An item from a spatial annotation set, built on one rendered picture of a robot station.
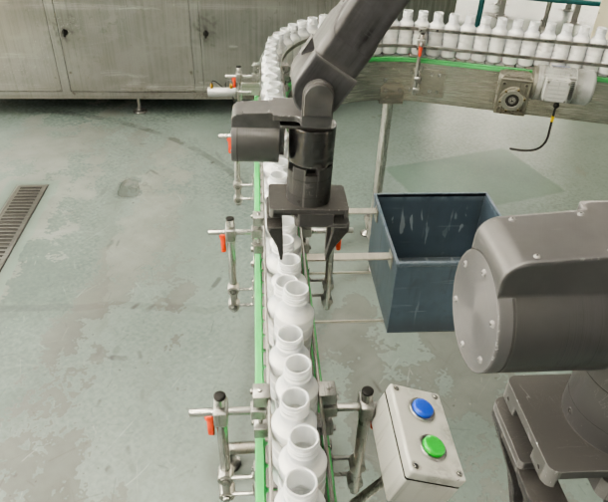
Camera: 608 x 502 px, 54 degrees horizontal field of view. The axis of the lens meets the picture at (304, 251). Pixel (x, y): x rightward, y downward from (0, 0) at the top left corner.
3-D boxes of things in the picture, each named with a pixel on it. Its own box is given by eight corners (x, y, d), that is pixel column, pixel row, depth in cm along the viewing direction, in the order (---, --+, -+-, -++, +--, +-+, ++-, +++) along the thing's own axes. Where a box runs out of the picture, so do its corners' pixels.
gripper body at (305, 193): (267, 195, 81) (269, 145, 76) (342, 196, 82) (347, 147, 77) (268, 221, 75) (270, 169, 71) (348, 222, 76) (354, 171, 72)
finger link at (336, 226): (289, 243, 86) (292, 186, 80) (338, 243, 87) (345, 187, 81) (292, 272, 80) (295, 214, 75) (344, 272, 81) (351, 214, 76)
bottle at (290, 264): (307, 342, 106) (310, 268, 96) (273, 345, 105) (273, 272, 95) (301, 319, 110) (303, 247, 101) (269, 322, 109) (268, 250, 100)
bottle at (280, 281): (265, 367, 100) (264, 292, 91) (269, 342, 105) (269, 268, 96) (301, 370, 100) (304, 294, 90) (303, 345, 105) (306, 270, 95)
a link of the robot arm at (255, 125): (336, 84, 64) (329, 55, 70) (227, 80, 63) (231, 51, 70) (327, 179, 71) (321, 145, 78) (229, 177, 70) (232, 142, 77)
